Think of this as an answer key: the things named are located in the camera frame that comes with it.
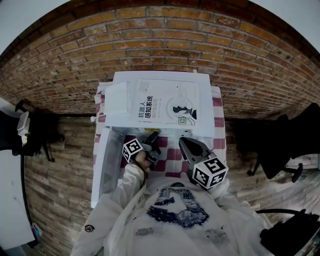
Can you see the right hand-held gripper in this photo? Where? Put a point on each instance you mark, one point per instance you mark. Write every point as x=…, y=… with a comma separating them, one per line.
x=210, y=172

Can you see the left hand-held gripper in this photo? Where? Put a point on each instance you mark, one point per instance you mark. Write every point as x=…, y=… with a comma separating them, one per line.
x=132, y=148

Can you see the white microwave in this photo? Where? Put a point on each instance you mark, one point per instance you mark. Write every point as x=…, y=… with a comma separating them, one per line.
x=205, y=100

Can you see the person's right forearm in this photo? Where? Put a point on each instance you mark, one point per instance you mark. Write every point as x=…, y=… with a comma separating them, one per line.
x=225, y=195

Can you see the person's left forearm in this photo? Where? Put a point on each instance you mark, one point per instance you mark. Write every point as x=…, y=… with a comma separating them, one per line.
x=127, y=185

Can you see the person's left hand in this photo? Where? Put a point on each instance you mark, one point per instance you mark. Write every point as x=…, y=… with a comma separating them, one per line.
x=142, y=161

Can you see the pink white checkered tablecloth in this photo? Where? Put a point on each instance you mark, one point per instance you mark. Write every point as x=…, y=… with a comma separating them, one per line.
x=175, y=156

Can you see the white book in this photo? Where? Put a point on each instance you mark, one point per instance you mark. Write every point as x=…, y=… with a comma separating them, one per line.
x=165, y=100

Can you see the person's white printed shirt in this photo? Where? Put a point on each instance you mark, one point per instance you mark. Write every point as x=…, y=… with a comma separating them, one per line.
x=175, y=225

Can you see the black padded office chair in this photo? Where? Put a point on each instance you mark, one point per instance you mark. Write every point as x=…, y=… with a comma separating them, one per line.
x=287, y=142

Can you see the black bag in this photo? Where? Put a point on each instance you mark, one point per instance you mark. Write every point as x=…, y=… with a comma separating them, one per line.
x=285, y=232

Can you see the stack of white boxes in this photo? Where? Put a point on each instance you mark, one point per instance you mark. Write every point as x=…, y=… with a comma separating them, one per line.
x=23, y=125

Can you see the black mesh office chair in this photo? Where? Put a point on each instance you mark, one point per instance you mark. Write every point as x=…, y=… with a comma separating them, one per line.
x=12, y=135

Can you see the small white teal box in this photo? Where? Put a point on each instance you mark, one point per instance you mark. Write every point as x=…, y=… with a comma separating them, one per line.
x=36, y=233

